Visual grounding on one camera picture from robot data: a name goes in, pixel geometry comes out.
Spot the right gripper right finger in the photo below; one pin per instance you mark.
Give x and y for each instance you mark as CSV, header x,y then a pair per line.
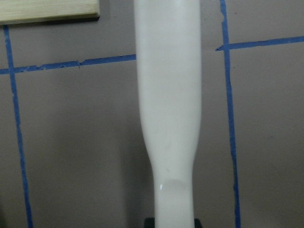
x,y
197,223

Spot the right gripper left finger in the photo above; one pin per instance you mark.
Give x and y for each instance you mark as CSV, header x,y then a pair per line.
x,y
149,223

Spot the beige hand brush black bristles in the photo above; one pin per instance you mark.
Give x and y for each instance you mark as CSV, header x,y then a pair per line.
x,y
168,53

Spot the wooden cutting board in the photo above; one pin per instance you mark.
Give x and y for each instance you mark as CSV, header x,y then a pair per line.
x,y
29,11

